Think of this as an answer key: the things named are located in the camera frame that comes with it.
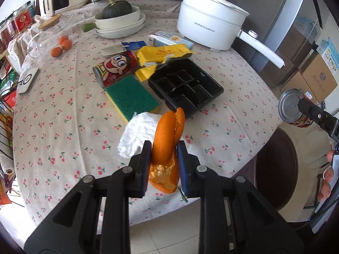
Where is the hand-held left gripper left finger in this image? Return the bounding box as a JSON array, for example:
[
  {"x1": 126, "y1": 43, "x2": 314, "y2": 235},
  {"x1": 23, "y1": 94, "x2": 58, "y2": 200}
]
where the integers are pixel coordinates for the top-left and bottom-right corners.
[{"x1": 24, "y1": 141, "x2": 153, "y2": 254}]

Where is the white pot lid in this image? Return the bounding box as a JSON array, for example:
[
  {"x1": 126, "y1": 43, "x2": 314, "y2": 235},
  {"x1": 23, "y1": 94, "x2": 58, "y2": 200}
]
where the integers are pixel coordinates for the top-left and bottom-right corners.
[{"x1": 183, "y1": 0, "x2": 250, "y2": 16}]

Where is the grey refrigerator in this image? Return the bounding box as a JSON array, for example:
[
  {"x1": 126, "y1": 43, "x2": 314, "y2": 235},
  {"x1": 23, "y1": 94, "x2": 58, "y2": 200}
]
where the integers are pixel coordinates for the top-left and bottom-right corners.
[{"x1": 222, "y1": 0, "x2": 326, "y2": 85}]

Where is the person's right hand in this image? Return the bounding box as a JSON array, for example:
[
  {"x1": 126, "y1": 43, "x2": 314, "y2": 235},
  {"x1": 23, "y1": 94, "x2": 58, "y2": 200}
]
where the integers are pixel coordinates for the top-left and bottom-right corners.
[{"x1": 317, "y1": 149, "x2": 339, "y2": 203}]

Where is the white electric cooking pot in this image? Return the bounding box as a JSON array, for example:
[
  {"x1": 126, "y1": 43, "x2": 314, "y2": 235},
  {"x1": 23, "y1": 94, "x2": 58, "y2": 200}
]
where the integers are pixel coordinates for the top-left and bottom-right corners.
[{"x1": 176, "y1": 0, "x2": 285, "y2": 68}]

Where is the blue and white milk carton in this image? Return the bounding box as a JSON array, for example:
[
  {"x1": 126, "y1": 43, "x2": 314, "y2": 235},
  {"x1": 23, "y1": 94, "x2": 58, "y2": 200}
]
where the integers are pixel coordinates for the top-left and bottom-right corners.
[{"x1": 147, "y1": 30, "x2": 195, "y2": 49}]

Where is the silver snack wrapper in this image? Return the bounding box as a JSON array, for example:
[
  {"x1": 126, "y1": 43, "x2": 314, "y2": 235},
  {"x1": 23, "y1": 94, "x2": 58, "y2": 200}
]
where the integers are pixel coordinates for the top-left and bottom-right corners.
[{"x1": 101, "y1": 41, "x2": 147, "y2": 57}]

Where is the orange peel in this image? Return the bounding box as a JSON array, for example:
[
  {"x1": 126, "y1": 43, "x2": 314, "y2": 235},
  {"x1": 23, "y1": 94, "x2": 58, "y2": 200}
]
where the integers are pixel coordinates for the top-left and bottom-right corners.
[{"x1": 149, "y1": 107, "x2": 186, "y2": 193}]

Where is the blue and white box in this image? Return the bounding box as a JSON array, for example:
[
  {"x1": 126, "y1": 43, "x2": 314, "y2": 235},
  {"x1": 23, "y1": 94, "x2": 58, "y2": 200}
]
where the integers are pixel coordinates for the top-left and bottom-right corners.
[{"x1": 318, "y1": 39, "x2": 339, "y2": 72}]

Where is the large brown cardboard box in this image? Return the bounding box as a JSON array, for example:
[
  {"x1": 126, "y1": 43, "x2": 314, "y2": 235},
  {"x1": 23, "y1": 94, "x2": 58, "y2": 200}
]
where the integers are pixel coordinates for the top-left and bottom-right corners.
[{"x1": 299, "y1": 50, "x2": 338, "y2": 102}]

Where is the red label jar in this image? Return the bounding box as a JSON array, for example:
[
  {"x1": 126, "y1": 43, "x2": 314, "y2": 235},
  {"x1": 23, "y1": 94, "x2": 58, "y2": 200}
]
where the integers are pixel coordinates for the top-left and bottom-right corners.
[
  {"x1": 13, "y1": 3, "x2": 36, "y2": 33},
  {"x1": 5, "y1": 18, "x2": 18, "y2": 40}
]

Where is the yellow snack wrapper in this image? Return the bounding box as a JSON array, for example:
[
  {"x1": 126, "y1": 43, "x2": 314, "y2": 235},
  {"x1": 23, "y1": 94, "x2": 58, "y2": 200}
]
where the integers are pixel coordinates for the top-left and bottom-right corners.
[{"x1": 135, "y1": 45, "x2": 196, "y2": 82}]

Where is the wire rack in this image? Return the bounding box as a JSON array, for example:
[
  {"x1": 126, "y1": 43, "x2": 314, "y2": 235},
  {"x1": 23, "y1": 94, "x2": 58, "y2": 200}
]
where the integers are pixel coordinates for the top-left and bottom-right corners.
[{"x1": 0, "y1": 90, "x2": 16, "y2": 180}]

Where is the black plastic compartment tray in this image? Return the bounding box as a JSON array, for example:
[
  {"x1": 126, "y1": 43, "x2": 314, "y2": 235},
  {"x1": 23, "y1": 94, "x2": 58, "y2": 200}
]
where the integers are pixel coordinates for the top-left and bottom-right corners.
[{"x1": 148, "y1": 58, "x2": 224, "y2": 118}]

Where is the dark brown round stool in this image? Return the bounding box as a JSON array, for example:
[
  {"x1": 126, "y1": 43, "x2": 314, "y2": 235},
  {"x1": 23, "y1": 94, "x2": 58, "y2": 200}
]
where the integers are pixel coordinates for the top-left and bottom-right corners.
[{"x1": 253, "y1": 127, "x2": 308, "y2": 212}]

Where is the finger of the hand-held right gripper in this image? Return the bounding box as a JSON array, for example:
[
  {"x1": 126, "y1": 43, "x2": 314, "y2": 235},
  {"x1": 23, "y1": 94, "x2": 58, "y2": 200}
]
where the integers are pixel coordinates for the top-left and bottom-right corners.
[{"x1": 298, "y1": 98, "x2": 339, "y2": 141}]

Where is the white pan with green handle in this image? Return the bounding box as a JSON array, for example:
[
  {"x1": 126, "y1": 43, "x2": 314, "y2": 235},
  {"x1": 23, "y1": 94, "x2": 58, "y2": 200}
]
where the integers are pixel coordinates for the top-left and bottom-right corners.
[{"x1": 82, "y1": 5, "x2": 141, "y2": 31}]

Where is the red cartoon drink can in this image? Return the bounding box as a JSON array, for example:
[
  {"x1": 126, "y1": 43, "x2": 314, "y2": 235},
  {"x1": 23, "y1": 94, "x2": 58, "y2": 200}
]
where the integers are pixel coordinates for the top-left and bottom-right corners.
[{"x1": 93, "y1": 50, "x2": 140, "y2": 89}]

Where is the crumpled white tissue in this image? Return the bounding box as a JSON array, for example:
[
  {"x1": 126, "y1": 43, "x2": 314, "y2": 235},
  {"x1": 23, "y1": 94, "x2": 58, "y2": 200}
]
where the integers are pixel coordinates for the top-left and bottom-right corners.
[{"x1": 118, "y1": 112, "x2": 159, "y2": 159}]

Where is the green and yellow sponge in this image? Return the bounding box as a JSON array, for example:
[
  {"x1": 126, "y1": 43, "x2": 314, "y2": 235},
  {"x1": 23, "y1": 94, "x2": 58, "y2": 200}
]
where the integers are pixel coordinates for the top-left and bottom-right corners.
[{"x1": 105, "y1": 75, "x2": 161, "y2": 123}]

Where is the cherry print tablecloth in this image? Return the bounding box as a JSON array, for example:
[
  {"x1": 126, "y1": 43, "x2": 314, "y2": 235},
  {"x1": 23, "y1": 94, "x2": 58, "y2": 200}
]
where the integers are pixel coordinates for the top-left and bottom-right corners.
[{"x1": 12, "y1": 0, "x2": 285, "y2": 226}]

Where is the small brown cardboard box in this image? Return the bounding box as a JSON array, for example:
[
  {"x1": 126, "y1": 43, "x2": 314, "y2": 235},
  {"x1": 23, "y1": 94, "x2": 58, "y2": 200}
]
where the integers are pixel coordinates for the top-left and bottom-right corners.
[{"x1": 281, "y1": 71, "x2": 318, "y2": 104}]

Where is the dark green kabocha squash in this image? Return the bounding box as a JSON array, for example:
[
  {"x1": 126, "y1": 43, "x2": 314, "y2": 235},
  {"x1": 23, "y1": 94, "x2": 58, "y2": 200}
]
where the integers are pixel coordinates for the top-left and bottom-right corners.
[{"x1": 102, "y1": 0, "x2": 132, "y2": 19}]

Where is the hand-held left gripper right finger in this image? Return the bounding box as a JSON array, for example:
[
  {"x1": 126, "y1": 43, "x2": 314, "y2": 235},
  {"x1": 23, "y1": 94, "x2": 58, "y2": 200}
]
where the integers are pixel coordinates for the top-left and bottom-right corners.
[{"x1": 176, "y1": 140, "x2": 304, "y2": 254}]

